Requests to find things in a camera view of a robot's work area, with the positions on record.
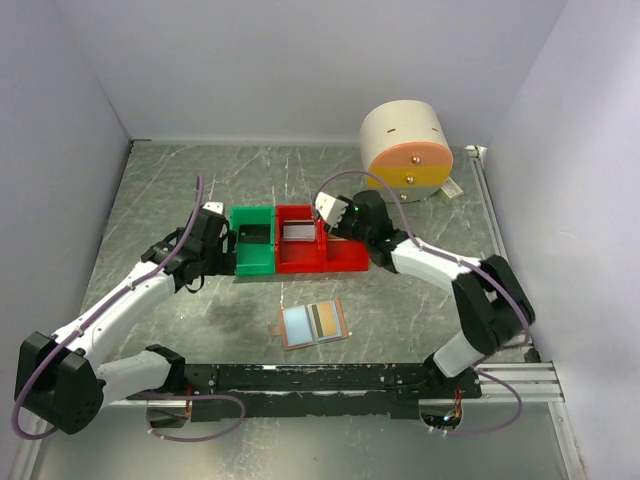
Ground green plastic bin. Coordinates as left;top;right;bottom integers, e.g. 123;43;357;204
230;205;276;276

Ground white diamond print card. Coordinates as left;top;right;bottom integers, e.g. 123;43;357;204
281;220;316;242

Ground red plastic bin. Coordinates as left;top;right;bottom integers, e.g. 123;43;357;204
317;217;370;273
275;205;322;274

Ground white round drawer cabinet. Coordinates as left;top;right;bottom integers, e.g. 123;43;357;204
360;100;453;203

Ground brown leather card holder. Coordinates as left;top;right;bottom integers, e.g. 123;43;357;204
268;298;351;351

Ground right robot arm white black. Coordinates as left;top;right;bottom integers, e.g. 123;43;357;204
314;190;535;398

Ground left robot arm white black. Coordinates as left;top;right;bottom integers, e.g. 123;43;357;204
12;202;237;434

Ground black card in green bin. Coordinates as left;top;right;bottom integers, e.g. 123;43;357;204
238;224;271;244

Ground orange striped card in holder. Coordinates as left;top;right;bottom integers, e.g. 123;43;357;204
306;301;342;341

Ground small white green box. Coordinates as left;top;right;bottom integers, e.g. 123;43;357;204
439;177;464;202

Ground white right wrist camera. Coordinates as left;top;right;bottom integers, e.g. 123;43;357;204
313;192;353;227

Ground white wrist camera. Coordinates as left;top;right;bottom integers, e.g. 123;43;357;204
202;201;224;216
313;192;353;227

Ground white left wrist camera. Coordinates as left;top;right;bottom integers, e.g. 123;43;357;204
202;201;224;216

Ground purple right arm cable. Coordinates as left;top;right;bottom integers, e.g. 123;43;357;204
314;169;534;437

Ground white corner bracket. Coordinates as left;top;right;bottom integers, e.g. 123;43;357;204
465;145;487;161

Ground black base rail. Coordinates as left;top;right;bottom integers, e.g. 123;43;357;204
181;363;481;422

